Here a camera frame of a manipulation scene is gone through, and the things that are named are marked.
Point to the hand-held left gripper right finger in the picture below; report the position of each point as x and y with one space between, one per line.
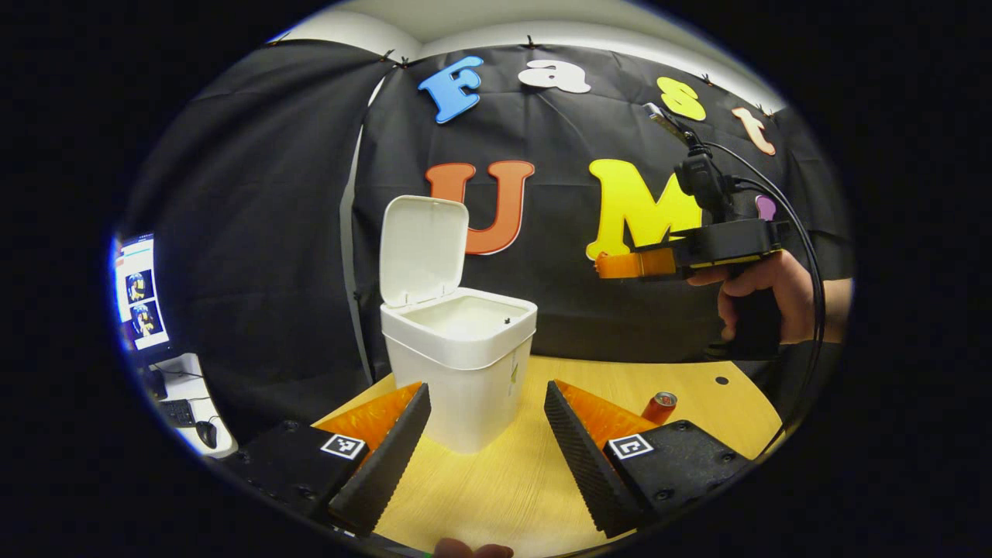
581 465

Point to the wooden desktop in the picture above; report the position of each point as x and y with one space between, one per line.
511 480

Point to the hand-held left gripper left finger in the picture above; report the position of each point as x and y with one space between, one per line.
391 465

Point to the black computer mouse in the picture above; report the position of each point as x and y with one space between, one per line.
207 434

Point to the black backdrop cloth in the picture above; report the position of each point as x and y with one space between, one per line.
271 232

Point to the white side desk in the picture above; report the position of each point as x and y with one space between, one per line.
194 391

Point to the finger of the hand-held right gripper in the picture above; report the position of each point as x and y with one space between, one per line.
635 265

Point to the red pop can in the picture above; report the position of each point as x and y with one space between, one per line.
659 408

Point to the white desktop garbage bin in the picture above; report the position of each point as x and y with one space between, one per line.
457 387

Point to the computer monitor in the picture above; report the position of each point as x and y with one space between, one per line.
141 298

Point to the black computer keyboard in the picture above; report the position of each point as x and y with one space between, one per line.
178 413

